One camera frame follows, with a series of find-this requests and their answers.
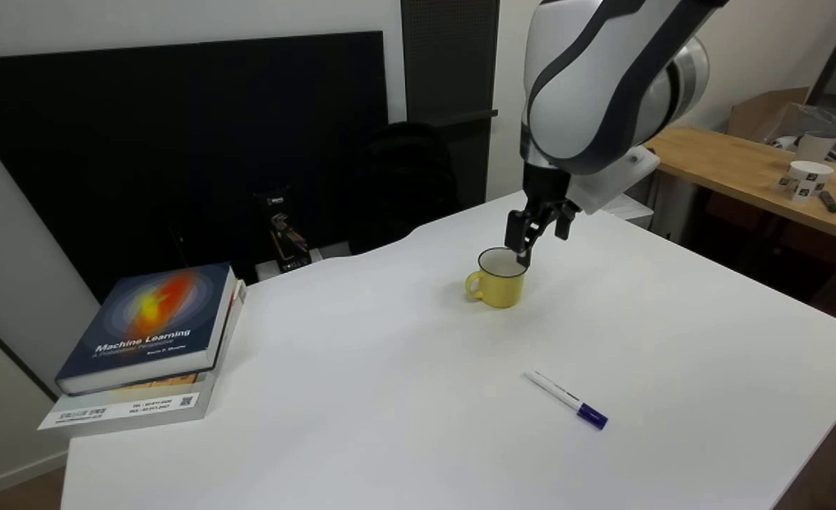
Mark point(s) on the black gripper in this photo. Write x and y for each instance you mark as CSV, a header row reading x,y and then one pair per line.
x,y
541,209

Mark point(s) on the white marker with blue cap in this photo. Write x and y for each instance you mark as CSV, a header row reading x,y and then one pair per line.
x,y
568,400

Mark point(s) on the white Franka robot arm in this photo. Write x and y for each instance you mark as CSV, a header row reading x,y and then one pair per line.
x,y
605,80

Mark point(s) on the yellow enamel cup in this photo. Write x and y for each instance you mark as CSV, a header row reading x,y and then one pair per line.
x,y
498,285

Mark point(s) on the black office chair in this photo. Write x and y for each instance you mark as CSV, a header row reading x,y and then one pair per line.
x,y
401,186

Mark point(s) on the dark grey column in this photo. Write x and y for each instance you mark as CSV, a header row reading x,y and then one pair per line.
x,y
449,74

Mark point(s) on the wooden side table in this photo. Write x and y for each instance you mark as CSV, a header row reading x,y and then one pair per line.
x,y
745,165

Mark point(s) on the brown cardboard box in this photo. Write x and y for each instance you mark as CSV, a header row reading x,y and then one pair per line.
x,y
759,111

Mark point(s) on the small dark remote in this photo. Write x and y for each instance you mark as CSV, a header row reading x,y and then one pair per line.
x,y
829,200

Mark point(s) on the clear plastic bag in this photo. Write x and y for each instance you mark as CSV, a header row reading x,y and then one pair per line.
x,y
817,129

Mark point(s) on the large black panel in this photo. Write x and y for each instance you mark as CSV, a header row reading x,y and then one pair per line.
x,y
151,152

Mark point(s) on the blue hardcover book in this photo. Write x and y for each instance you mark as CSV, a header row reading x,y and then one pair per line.
x,y
147,328

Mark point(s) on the stack of books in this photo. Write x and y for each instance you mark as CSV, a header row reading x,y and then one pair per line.
x,y
133,407

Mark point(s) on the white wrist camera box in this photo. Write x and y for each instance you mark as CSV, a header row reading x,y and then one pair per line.
x,y
619,178

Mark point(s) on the black camera on tripod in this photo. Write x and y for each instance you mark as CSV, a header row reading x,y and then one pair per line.
x,y
286,233

